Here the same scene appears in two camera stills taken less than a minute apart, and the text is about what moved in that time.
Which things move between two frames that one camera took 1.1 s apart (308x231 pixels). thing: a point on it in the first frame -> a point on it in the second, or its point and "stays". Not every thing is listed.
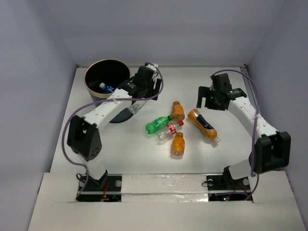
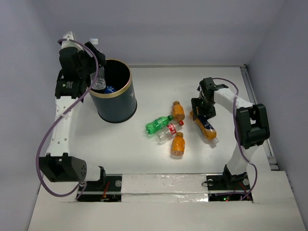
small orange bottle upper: (178, 111) stays
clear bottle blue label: (107, 89) stays
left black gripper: (149, 89) -> (95, 56)
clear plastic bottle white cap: (136, 106) -> (100, 83)
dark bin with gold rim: (101, 79) stays
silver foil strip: (162, 188) stays
